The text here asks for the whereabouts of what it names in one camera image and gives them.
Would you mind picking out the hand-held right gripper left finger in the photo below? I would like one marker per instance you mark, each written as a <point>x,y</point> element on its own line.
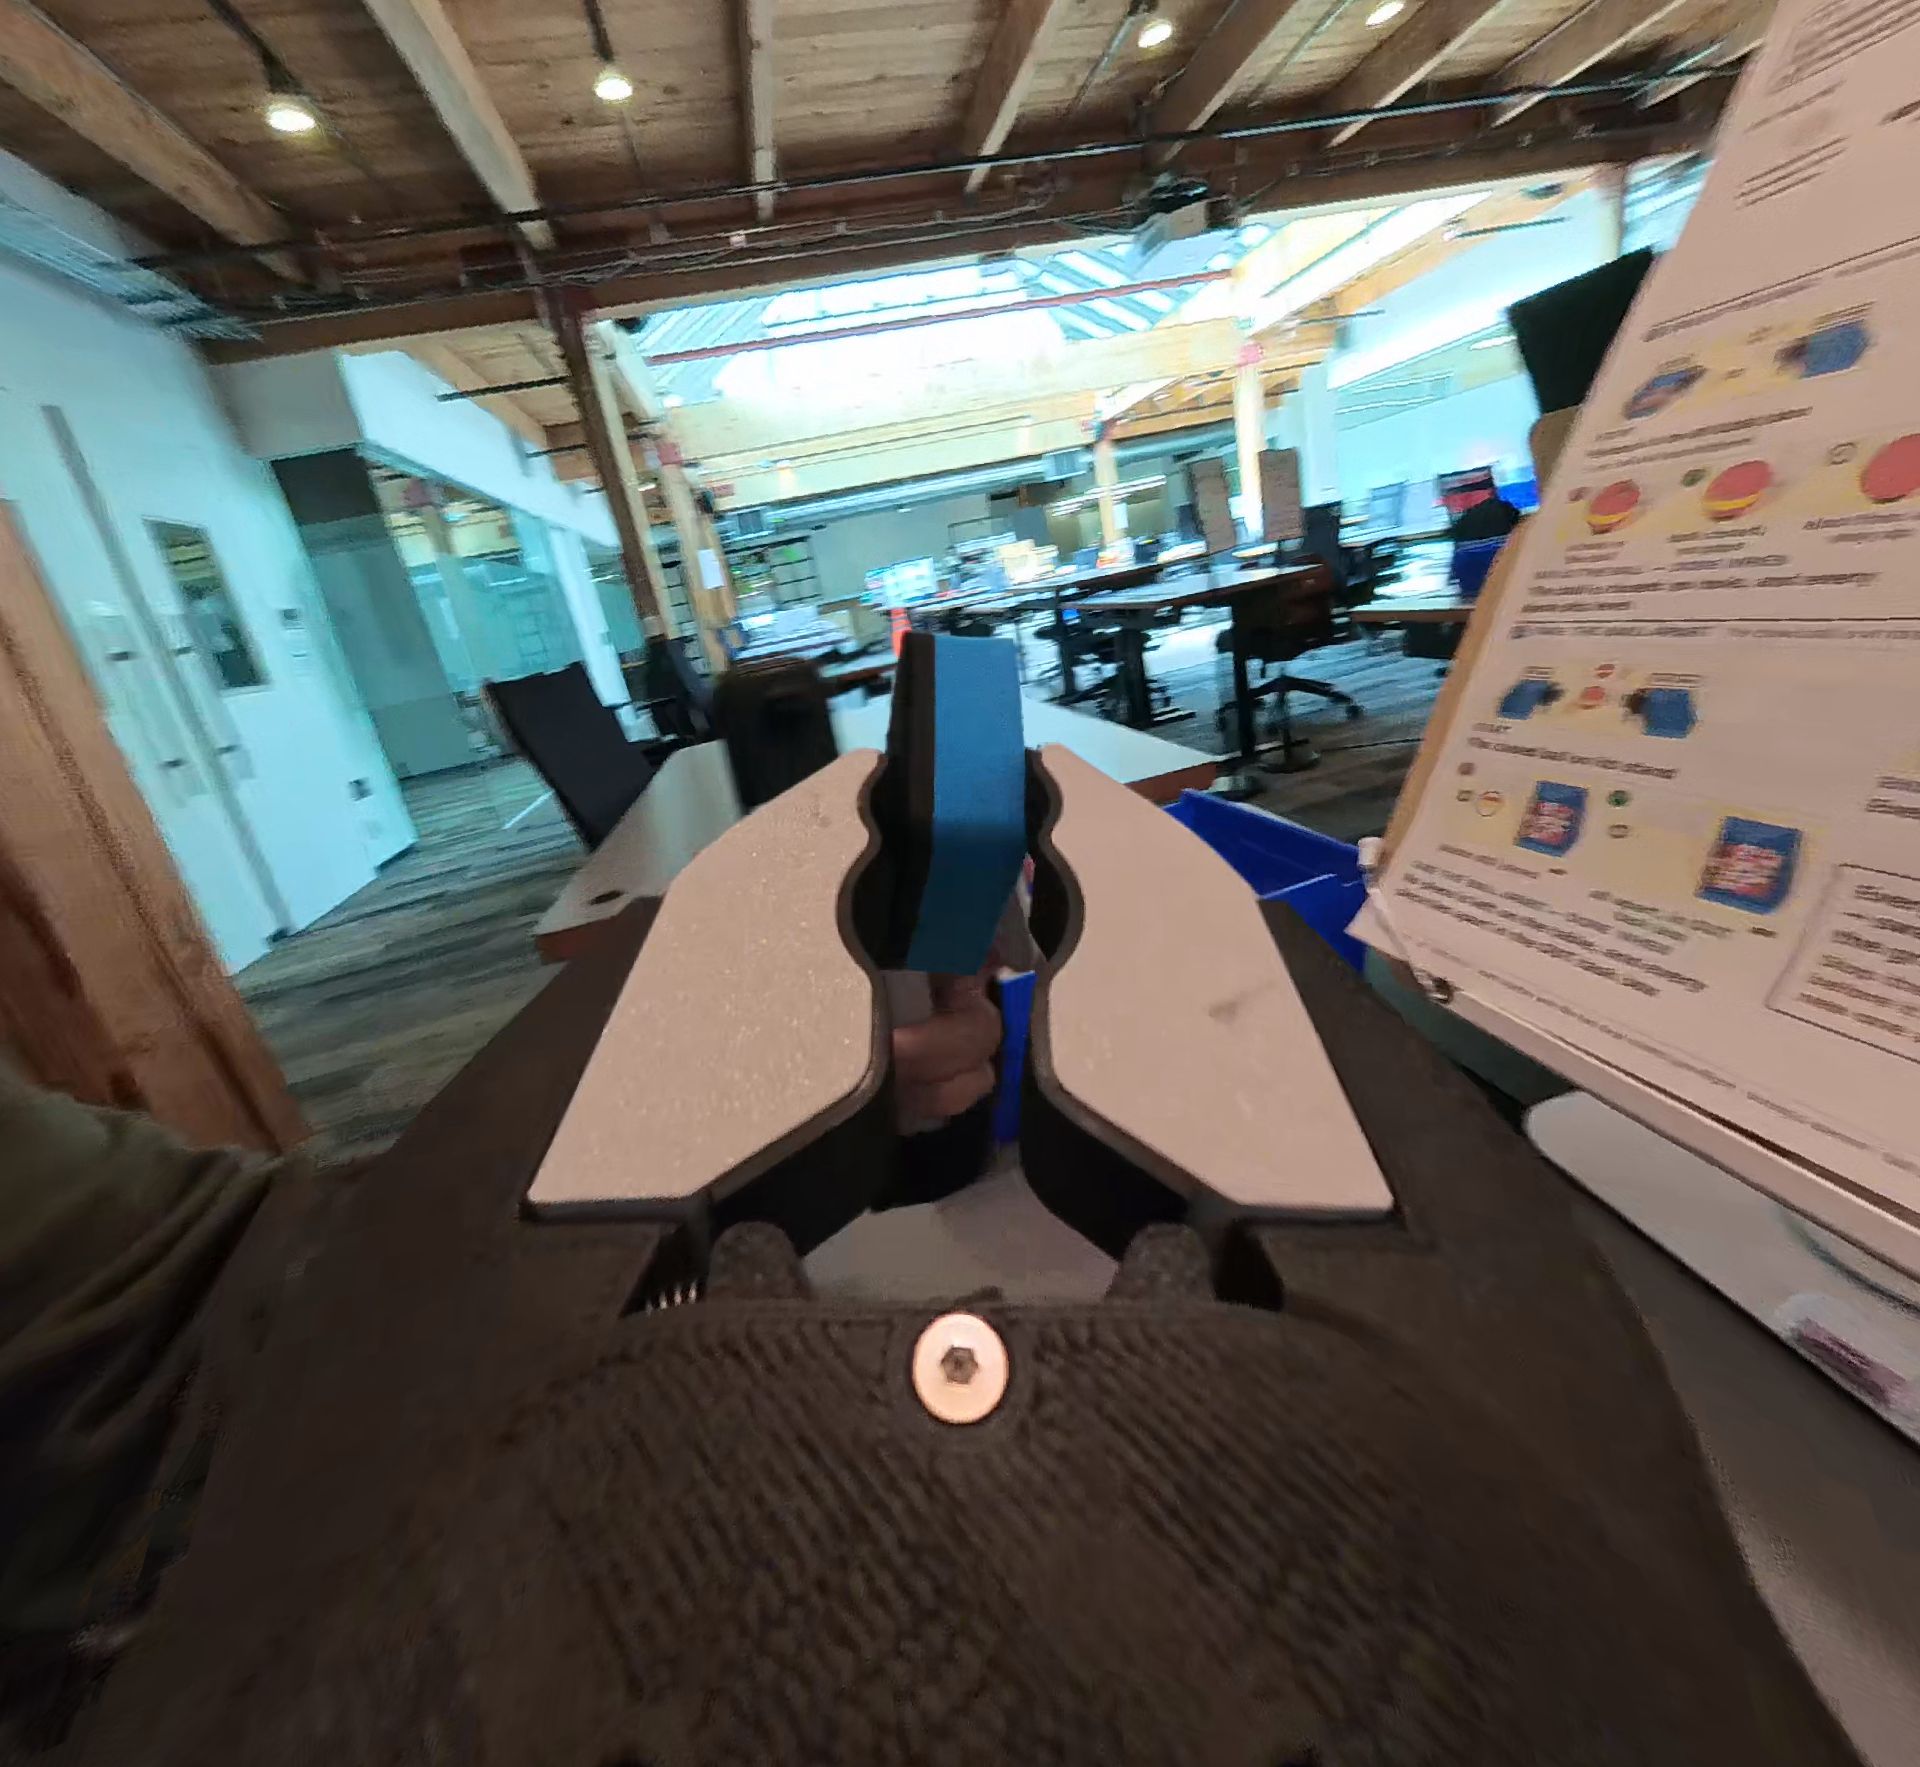
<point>721,1015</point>

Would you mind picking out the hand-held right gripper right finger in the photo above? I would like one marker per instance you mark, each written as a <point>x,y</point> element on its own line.
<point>1204,1030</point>

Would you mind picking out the blue plastic bin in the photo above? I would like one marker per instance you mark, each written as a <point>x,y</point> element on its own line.
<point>1278,869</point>

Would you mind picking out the blue foam block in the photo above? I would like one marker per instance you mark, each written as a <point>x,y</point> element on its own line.
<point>967,806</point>

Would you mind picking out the person's left forearm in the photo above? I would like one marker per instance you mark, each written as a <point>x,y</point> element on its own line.
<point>105,1272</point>

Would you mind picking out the person's left hand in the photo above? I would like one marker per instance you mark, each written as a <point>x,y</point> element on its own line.
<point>947,1052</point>

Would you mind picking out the printed instruction board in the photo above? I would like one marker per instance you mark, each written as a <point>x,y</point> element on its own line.
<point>1694,747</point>

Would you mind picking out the black panel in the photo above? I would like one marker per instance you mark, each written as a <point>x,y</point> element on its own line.
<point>1582,331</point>

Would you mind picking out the wooden door frame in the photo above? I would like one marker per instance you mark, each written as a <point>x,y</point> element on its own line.
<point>91,821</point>

